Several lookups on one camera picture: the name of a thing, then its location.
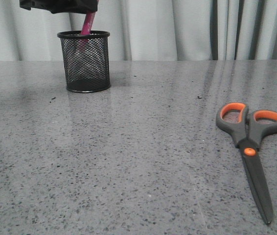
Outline black mesh pen holder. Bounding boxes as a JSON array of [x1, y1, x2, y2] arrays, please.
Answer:
[[57, 30, 111, 93]]

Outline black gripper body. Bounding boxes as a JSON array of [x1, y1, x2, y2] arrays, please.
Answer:
[[19, 0, 98, 14]]

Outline grey orange scissors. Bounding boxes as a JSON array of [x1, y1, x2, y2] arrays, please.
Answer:
[[216, 102, 277, 225]]

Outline grey curtain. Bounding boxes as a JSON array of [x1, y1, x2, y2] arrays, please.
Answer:
[[0, 0, 277, 61]]

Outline pink pen with clear cap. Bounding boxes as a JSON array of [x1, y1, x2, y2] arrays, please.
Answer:
[[78, 12, 96, 52]]

